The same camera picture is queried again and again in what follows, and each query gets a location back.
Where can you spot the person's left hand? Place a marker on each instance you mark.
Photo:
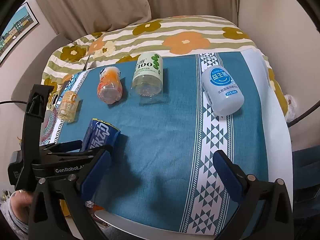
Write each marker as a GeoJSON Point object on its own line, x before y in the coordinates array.
{"type": "Point", "coordinates": [19, 203]}

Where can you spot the floral striped bed quilt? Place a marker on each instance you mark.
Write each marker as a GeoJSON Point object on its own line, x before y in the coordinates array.
{"type": "Point", "coordinates": [171, 36]}

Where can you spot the orange label plastic bottle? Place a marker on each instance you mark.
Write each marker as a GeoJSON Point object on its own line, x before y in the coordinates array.
{"type": "Point", "coordinates": [110, 89]}

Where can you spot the white plastic bag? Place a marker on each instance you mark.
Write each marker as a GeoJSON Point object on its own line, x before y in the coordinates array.
{"type": "Point", "coordinates": [291, 108]}

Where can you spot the green white label bottle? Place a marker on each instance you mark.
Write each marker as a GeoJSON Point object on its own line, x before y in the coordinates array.
{"type": "Point", "coordinates": [148, 75]}

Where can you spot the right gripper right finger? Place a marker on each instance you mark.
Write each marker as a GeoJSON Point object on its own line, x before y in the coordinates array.
{"type": "Point", "coordinates": [264, 208]}

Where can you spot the framed wall picture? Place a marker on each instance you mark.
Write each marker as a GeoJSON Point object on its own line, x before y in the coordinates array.
{"type": "Point", "coordinates": [20, 25]}

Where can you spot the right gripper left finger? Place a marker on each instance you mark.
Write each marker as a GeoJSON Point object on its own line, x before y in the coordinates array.
{"type": "Point", "coordinates": [46, 219]}

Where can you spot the blue label plastic bottle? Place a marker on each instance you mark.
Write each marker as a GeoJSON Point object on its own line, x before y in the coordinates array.
{"type": "Point", "coordinates": [99, 133]}

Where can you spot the yellow label clear bottle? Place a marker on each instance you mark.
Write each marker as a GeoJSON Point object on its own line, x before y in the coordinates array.
{"type": "Point", "coordinates": [68, 107]}

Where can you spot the beige curtain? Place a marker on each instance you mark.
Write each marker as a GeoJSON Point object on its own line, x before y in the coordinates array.
{"type": "Point", "coordinates": [77, 18]}

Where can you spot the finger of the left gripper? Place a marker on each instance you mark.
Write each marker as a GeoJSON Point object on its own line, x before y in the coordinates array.
{"type": "Point", "coordinates": [63, 147]}
{"type": "Point", "coordinates": [33, 119]}

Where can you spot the teal patterned table cloth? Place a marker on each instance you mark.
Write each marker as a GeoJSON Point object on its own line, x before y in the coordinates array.
{"type": "Point", "coordinates": [163, 174]}

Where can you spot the white blue probiotic bottle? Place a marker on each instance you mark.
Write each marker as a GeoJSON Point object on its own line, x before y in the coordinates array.
{"type": "Point", "coordinates": [223, 94]}

